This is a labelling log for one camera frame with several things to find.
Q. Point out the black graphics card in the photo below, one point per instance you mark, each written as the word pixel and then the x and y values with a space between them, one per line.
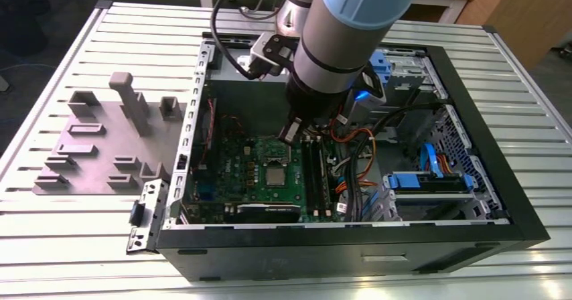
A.
pixel 268 213

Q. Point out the grey parts rack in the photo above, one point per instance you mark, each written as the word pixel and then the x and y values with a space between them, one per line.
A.
pixel 111 146

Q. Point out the black PC case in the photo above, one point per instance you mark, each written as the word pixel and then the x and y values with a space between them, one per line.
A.
pixel 312 256

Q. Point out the office chair base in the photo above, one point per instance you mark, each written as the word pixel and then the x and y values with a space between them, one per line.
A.
pixel 564 49

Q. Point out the grey power supply unit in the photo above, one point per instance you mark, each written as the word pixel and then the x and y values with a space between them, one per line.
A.
pixel 241 102

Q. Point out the black RAM stick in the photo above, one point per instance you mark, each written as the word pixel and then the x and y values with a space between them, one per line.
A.
pixel 308 176

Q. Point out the silver hinged slot bracket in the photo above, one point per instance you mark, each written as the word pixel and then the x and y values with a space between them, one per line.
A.
pixel 152 193

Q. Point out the silver CPU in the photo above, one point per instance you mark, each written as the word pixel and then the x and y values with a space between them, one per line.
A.
pixel 275 176

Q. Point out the wooden cabinet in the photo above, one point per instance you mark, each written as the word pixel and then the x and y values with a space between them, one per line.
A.
pixel 527 12

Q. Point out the CPU socket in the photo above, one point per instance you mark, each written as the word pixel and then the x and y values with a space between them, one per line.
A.
pixel 276 186

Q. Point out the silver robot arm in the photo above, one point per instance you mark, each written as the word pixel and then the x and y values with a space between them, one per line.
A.
pixel 331 45

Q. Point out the blue drive bay latch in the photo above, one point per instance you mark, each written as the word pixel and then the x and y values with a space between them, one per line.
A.
pixel 385 75

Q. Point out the hard disk in blue carrier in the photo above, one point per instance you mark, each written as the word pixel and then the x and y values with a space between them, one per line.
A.
pixel 411 182

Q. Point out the silver camera bracket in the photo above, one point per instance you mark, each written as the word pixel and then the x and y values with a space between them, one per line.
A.
pixel 259 50

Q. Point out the green motherboard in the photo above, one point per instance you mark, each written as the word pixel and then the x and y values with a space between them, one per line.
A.
pixel 236 152

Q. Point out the silver drive cage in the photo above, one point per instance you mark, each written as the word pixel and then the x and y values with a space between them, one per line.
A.
pixel 401 92

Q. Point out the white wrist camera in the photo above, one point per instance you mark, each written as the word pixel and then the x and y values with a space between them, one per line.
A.
pixel 371 103

